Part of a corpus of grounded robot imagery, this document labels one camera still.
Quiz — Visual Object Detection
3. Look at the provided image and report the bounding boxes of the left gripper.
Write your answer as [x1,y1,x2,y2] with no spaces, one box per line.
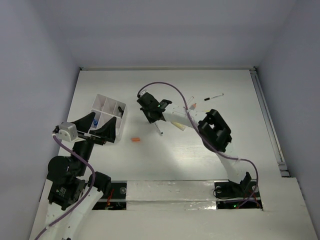
[72,110,117,174]

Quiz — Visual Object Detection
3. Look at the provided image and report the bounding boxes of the blue clear glue bottle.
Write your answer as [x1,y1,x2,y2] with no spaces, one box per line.
[92,119,98,127]

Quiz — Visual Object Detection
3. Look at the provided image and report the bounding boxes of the blue capped white marker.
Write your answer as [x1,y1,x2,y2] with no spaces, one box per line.
[154,122,164,136]

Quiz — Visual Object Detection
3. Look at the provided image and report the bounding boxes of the black scissors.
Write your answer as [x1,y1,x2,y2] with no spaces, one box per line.
[117,106,124,118]

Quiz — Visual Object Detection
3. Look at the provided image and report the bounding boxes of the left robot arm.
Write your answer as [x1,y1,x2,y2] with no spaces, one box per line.
[35,112,117,240]

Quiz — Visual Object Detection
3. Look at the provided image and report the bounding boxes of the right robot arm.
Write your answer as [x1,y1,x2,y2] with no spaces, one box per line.
[137,90,257,200]

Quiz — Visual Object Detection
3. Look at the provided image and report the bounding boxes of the white divided organizer tray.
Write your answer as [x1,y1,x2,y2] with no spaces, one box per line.
[90,94,128,141]

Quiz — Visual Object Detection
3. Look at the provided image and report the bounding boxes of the yellow glue tube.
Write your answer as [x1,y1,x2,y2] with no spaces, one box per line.
[171,122,186,131]

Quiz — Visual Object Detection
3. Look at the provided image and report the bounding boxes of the orange eraser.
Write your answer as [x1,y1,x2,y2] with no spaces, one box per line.
[131,137,140,143]

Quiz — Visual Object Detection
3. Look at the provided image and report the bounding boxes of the grey pencil shaped case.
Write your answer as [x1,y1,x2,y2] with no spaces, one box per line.
[188,103,197,110]

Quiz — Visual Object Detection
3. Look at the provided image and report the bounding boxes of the black capped white pen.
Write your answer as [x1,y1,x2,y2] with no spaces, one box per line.
[204,93,224,101]

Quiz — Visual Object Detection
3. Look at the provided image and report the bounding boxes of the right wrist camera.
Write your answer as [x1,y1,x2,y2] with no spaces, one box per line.
[137,89,148,99]

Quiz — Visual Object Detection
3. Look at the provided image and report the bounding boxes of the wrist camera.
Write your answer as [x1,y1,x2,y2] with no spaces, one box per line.
[137,89,148,99]
[52,122,79,143]

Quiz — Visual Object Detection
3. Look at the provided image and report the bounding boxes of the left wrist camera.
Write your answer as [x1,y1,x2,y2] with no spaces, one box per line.
[52,122,79,143]

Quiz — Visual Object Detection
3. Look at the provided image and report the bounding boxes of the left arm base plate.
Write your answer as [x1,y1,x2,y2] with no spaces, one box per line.
[93,181,127,211]

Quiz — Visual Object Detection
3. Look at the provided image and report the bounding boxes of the aluminium rail right side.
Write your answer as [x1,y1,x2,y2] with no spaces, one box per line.
[249,67,291,178]

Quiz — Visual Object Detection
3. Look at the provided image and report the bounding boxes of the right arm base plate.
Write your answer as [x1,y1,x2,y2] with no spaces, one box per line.
[212,181,263,210]

